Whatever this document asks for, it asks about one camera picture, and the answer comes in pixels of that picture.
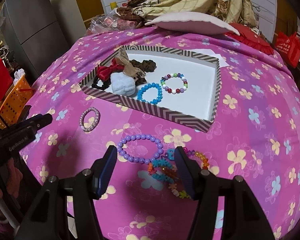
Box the pink rhinestone bangle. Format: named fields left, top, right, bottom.
left=79, top=107, right=101, bottom=133

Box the grey refrigerator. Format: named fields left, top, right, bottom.
left=0, top=0, right=69, bottom=82

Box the orange plastic basket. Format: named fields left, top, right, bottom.
left=0, top=75, right=33, bottom=126

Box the colourful flower bead bracelet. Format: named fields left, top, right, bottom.
left=147, top=158, right=191, bottom=200

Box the multicolour bead bracelet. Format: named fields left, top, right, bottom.
left=160, top=72, right=189, bottom=95

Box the white paper sheet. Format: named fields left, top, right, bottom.
left=191, top=49, right=229, bottom=68

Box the red frilled cushion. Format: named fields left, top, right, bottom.
left=226, top=23, right=274, bottom=55

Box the white pink pillow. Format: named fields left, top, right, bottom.
left=145, top=11, right=240, bottom=36

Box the beige floral quilt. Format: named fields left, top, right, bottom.
left=116, top=0, right=257, bottom=27

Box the light blue fluffy scrunchie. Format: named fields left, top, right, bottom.
left=110, top=72, right=136, bottom=96

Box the striped white tray box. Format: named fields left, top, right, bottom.
left=79, top=46, right=221, bottom=132

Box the red shopping bag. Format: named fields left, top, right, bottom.
left=275, top=31, right=300, bottom=68

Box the blue bead bracelet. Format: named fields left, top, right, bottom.
left=136, top=82, right=164, bottom=106

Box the red satin bow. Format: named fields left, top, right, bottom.
left=96, top=58, right=125, bottom=82

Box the rainbow crystal charm bracelet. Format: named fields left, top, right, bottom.
left=165, top=147, right=211, bottom=170

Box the purple bead bracelet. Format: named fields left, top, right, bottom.
left=116, top=133, right=164, bottom=165

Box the black scrunchie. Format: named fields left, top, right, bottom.
left=91, top=76, right=111, bottom=90

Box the clear plastic bag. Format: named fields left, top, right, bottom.
left=85, top=8, right=139, bottom=36

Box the dark brown scrunchie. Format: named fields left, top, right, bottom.
left=130, top=60, right=157, bottom=86

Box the pink floral bed sheet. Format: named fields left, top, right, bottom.
left=21, top=27, right=300, bottom=239

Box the tan lace bow hairclip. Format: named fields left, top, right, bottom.
left=115, top=47, right=146, bottom=81

